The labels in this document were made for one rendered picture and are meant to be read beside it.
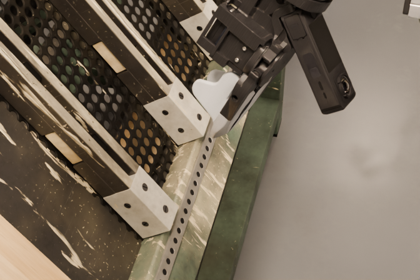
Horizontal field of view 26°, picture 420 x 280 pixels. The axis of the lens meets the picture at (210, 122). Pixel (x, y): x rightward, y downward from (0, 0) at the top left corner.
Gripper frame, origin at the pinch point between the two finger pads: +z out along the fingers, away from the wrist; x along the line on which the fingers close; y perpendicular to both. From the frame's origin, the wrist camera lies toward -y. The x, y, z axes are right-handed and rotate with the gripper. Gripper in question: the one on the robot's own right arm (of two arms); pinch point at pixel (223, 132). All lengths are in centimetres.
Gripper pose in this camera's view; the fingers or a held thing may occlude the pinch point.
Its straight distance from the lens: 101.1
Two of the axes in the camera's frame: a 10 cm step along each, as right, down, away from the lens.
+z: -4.7, 7.0, 5.4
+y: -7.5, -6.4, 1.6
